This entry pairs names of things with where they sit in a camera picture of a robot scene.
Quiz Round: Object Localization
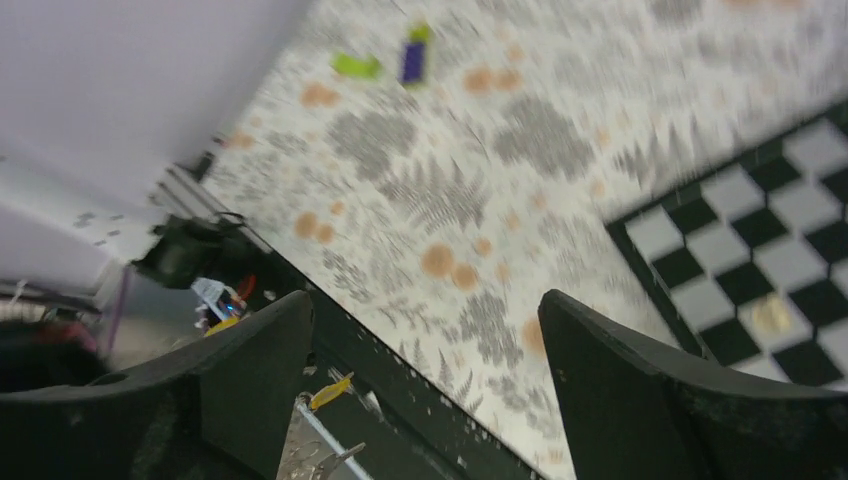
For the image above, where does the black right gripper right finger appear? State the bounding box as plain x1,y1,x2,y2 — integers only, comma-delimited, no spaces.
538,290,847,479

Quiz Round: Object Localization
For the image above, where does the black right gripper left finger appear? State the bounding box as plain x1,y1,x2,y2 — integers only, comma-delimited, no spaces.
1,291,313,479

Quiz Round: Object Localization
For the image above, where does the yellow key tag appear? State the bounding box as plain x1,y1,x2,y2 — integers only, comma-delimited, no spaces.
307,372,354,411

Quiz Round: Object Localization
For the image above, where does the silver key bunch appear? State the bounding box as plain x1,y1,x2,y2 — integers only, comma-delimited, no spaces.
310,442,371,480

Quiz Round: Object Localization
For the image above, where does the white chess piece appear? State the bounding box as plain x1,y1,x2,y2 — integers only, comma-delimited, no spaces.
743,293,793,334

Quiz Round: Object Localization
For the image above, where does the black white chessboard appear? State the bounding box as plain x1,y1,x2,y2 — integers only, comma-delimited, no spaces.
606,102,847,391

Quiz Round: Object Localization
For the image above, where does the green marker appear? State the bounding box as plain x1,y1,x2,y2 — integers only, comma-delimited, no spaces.
331,52,382,80

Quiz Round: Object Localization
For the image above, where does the purple yellow marker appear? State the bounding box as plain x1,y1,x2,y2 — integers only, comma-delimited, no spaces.
400,40,427,87

